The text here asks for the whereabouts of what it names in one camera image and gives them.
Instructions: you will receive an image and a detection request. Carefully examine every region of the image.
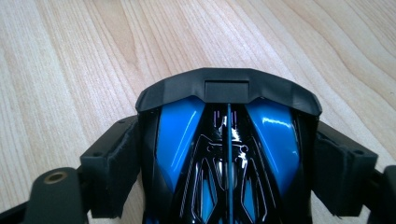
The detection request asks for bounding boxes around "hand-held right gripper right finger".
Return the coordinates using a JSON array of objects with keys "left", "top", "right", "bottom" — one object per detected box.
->
[{"left": 312, "top": 120, "right": 379, "bottom": 217}]

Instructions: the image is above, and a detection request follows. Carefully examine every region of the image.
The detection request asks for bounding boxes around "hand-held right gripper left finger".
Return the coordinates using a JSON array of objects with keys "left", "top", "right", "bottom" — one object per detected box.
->
[{"left": 79, "top": 115, "right": 141, "bottom": 218}]

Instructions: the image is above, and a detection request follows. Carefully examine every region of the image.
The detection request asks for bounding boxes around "blue and black toy car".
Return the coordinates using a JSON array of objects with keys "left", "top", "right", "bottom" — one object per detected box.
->
[{"left": 134, "top": 67, "right": 323, "bottom": 224}]

